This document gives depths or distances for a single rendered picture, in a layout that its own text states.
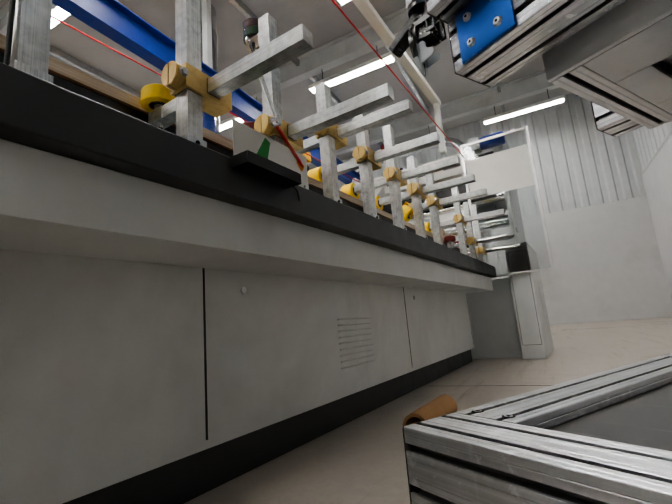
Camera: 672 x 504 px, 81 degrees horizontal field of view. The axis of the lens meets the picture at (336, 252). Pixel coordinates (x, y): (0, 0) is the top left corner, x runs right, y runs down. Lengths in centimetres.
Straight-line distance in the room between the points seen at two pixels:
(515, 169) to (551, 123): 712
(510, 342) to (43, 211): 318
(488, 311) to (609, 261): 648
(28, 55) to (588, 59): 75
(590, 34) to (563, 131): 974
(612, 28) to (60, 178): 77
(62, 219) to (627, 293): 954
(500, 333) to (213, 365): 271
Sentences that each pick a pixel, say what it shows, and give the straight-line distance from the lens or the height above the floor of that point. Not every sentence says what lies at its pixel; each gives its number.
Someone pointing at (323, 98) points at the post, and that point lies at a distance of 130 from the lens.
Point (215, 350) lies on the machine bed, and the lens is 104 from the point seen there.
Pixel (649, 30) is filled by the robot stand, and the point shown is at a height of 68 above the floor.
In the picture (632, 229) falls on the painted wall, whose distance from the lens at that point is 988.
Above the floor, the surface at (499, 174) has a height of 142.
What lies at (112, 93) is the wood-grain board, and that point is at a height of 88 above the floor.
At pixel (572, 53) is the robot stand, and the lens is 70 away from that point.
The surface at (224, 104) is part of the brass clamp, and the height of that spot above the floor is 82.
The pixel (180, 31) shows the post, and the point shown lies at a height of 95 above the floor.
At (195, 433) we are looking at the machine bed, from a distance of 102.
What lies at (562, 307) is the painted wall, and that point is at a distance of 962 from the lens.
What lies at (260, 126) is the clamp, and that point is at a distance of 101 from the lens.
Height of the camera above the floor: 35
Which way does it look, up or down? 11 degrees up
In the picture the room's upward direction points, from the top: 5 degrees counter-clockwise
